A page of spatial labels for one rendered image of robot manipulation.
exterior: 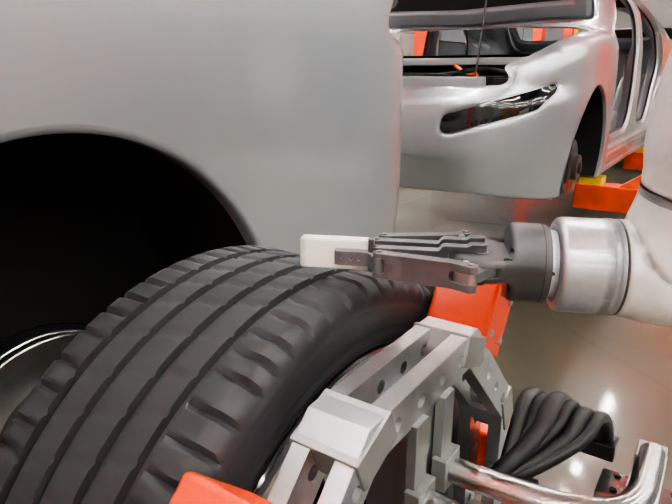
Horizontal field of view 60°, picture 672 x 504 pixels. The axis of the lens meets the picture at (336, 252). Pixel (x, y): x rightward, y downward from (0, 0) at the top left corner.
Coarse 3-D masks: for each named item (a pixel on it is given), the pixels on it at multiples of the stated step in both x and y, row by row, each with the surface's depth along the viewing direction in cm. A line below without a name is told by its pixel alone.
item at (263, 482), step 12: (384, 348) 63; (360, 360) 59; (348, 372) 57; (336, 384) 56; (300, 420) 52; (288, 432) 51; (288, 444) 50; (276, 456) 49; (276, 468) 50; (264, 480) 48; (324, 480) 61; (252, 492) 48; (264, 492) 49
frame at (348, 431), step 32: (384, 352) 56; (416, 352) 60; (448, 352) 56; (480, 352) 63; (352, 384) 51; (384, 384) 55; (416, 384) 51; (448, 384) 57; (480, 384) 66; (320, 416) 46; (352, 416) 46; (384, 416) 46; (416, 416) 51; (480, 416) 78; (320, 448) 45; (352, 448) 44; (384, 448) 46; (288, 480) 45; (320, 480) 48; (352, 480) 43
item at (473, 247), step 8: (368, 240) 55; (368, 248) 55; (376, 248) 55; (384, 248) 55; (392, 248) 55; (400, 248) 55; (408, 248) 55; (416, 248) 55; (424, 248) 55; (432, 248) 55; (440, 248) 54; (448, 248) 54; (456, 248) 54; (464, 248) 54; (472, 248) 53; (480, 248) 53; (432, 256) 54; (440, 256) 54
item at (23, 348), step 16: (48, 336) 86; (64, 336) 86; (16, 352) 81; (32, 352) 82; (48, 352) 84; (0, 368) 79; (16, 368) 81; (32, 368) 83; (0, 384) 79; (16, 384) 81; (32, 384) 83; (0, 400) 80; (16, 400) 82; (0, 416) 80; (16, 416) 82; (0, 432) 80
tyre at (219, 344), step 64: (192, 256) 66; (256, 256) 67; (128, 320) 56; (192, 320) 54; (256, 320) 53; (320, 320) 52; (384, 320) 61; (64, 384) 52; (128, 384) 49; (192, 384) 48; (256, 384) 46; (320, 384) 53; (0, 448) 51; (64, 448) 48; (128, 448) 45; (192, 448) 44; (256, 448) 46
